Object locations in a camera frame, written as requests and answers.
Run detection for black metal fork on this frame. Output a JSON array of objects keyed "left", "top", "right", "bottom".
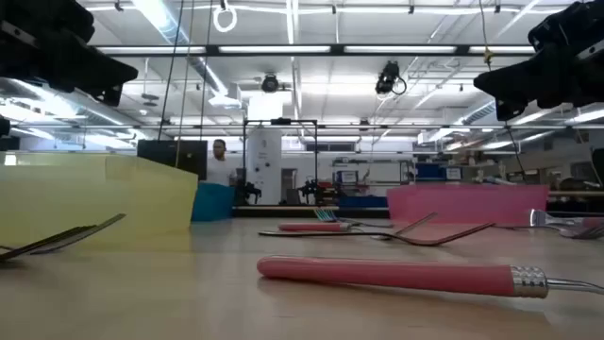
[
  {"left": 370, "top": 212, "right": 440, "bottom": 241},
  {"left": 0, "top": 212, "right": 127, "bottom": 263},
  {"left": 258, "top": 221, "right": 495, "bottom": 248}
]

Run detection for white pillar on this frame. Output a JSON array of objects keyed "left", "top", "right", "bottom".
[{"left": 245, "top": 127, "right": 283, "bottom": 205}]

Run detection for blue storage bin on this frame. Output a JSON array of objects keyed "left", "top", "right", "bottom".
[{"left": 337, "top": 195, "right": 389, "bottom": 210}]

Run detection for black hanging camera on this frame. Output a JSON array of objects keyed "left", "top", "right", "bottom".
[{"left": 375, "top": 59, "right": 408, "bottom": 96}]

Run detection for yellow plastic tray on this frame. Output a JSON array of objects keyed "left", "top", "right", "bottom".
[{"left": 0, "top": 150, "right": 200, "bottom": 251}]

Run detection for red plastic tray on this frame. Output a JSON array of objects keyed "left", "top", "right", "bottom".
[{"left": 386, "top": 183, "right": 551, "bottom": 227}]

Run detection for overhead light bar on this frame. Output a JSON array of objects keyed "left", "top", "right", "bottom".
[{"left": 92, "top": 43, "right": 537, "bottom": 59}]

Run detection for black monitor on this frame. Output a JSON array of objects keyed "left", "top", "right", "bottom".
[{"left": 136, "top": 139, "right": 209, "bottom": 181}]

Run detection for person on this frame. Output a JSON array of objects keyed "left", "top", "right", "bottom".
[{"left": 206, "top": 138, "right": 239, "bottom": 188}]

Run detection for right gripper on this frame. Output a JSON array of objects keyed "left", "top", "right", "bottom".
[{"left": 473, "top": 0, "right": 604, "bottom": 122}]

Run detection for thin black hanging cable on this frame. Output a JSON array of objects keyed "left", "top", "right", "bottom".
[
  {"left": 158, "top": 0, "right": 186, "bottom": 142},
  {"left": 174, "top": 0, "right": 196, "bottom": 167}
]

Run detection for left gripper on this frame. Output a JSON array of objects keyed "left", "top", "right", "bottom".
[{"left": 0, "top": 0, "right": 140, "bottom": 108}]

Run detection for white cable loop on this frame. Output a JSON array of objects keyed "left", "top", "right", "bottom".
[{"left": 212, "top": 3, "right": 239, "bottom": 34}]

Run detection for blue plastic tray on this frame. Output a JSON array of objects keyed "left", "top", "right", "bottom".
[{"left": 191, "top": 181, "right": 236, "bottom": 223}]

